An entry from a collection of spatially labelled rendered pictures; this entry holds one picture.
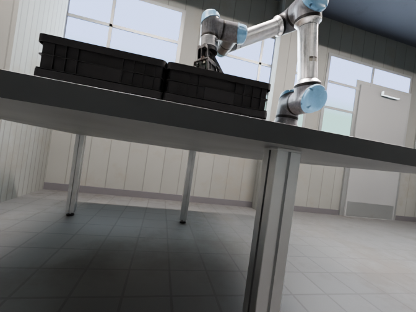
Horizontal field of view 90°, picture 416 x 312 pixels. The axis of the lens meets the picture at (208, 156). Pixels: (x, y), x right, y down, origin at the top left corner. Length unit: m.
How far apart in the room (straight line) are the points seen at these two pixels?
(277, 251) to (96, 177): 2.55
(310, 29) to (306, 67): 0.16
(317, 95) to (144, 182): 2.23
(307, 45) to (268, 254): 0.90
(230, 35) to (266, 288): 0.88
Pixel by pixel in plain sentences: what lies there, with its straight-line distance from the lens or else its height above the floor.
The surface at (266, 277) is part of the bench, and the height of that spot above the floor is 0.38.
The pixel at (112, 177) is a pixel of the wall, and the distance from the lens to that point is 2.81.
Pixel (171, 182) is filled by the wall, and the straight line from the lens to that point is 2.76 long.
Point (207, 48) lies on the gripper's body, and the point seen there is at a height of 1.04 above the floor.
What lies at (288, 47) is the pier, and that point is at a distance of 3.36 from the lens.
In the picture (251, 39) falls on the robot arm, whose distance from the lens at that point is 1.16.
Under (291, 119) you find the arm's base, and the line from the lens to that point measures 1.15.
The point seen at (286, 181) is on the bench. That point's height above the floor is 0.59.
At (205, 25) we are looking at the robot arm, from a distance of 0.96.
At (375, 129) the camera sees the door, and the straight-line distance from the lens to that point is 4.32.
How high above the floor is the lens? 0.62
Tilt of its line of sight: level
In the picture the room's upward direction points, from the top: 8 degrees clockwise
